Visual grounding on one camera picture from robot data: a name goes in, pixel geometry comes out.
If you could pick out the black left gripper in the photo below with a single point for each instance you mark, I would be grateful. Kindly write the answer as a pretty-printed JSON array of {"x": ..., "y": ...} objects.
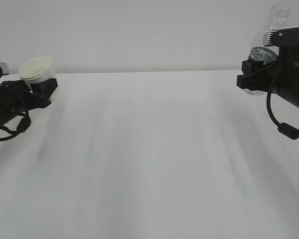
[{"x": 23, "y": 98}]

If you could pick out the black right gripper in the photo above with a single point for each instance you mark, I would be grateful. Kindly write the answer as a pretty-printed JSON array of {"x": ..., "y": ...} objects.
[{"x": 258, "y": 77}]

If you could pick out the white paper cup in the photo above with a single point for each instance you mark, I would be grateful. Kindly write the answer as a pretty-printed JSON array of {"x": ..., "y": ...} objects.
[{"x": 37, "y": 70}]

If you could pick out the clear water bottle green label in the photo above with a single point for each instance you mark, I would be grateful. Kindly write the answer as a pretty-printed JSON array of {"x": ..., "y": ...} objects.
[{"x": 277, "y": 18}]

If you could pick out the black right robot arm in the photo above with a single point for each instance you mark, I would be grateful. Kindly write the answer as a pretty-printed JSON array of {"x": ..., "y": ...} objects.
[{"x": 284, "y": 70}]

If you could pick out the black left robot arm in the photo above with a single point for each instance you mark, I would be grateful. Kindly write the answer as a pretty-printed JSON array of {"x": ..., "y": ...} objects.
[{"x": 13, "y": 123}]

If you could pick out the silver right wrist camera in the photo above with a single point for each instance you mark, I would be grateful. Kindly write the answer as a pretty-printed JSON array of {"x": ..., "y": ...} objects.
[{"x": 282, "y": 37}]

